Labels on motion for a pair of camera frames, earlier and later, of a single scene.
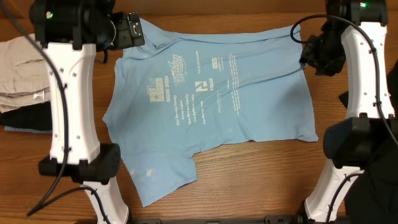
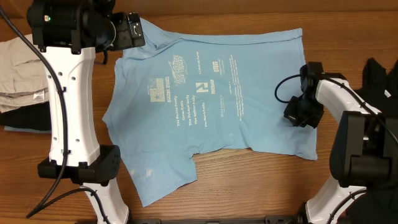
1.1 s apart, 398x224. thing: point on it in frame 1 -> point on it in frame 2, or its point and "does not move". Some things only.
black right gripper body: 315,54 -> 298,113
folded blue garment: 11,129 does not move
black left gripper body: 124,37 does not move
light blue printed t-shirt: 169,98 does not move
